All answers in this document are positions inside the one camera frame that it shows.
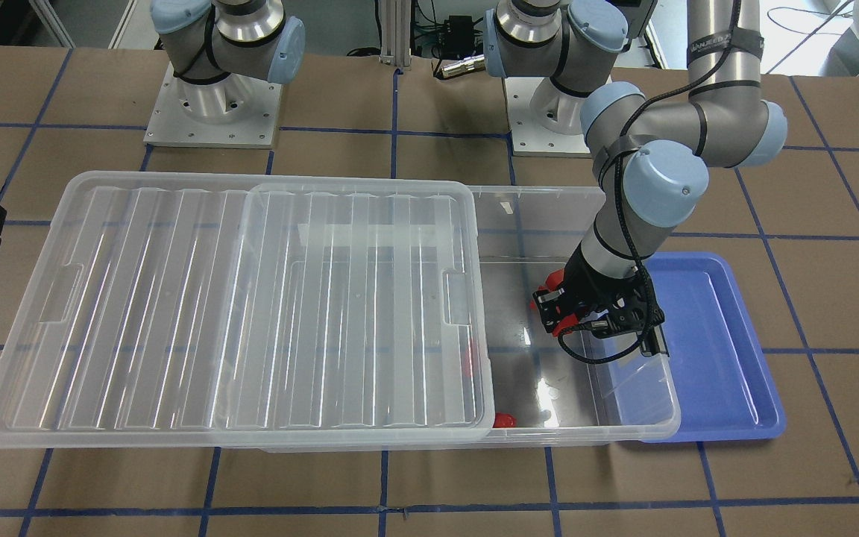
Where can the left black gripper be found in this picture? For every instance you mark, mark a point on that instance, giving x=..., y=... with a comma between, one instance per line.
x=586, y=282

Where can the clear plastic box lid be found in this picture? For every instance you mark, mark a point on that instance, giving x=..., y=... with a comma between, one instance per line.
x=129, y=333

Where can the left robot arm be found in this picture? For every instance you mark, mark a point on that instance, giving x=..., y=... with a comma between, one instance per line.
x=651, y=154

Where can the clear plastic storage box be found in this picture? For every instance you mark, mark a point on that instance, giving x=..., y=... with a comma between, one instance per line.
x=579, y=373

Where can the blue plastic tray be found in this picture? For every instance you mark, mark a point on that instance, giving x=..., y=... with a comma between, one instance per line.
x=714, y=385

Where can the black box latch handle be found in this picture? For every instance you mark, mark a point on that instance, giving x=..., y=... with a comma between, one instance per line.
x=657, y=343

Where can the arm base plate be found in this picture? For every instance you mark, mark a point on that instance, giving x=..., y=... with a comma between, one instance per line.
x=545, y=116
x=238, y=112

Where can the aluminium frame post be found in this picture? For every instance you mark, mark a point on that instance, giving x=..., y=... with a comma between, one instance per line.
x=395, y=28

